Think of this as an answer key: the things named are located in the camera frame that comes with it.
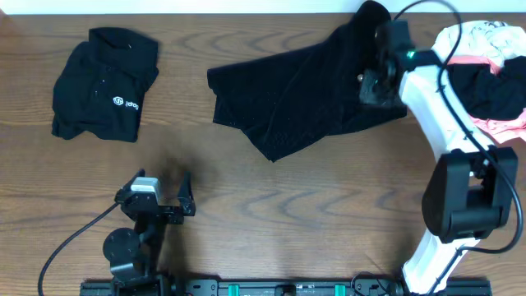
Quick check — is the black velvet garment with buttons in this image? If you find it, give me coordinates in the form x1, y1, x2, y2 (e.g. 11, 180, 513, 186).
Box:
207, 1, 407, 162

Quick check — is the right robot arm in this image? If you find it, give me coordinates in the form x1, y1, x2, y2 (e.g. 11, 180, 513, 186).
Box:
359, 20, 524, 295

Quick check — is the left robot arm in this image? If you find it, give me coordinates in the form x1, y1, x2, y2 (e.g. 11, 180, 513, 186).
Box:
103, 169, 196, 295

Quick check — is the pink and white garment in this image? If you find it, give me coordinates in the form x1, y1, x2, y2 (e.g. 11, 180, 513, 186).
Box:
432, 21, 525, 144

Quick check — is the dark navy crumpled garment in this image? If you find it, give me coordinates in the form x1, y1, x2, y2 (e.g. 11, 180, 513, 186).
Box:
447, 56, 525, 121

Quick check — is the folded black polo shirt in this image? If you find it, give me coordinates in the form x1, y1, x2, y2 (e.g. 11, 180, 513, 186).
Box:
52, 27, 159, 142

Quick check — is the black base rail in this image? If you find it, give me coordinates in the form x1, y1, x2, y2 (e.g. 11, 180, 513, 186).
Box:
80, 278, 493, 296

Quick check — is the right black cable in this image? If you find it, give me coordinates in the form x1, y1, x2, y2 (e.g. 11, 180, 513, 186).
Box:
392, 0, 525, 294

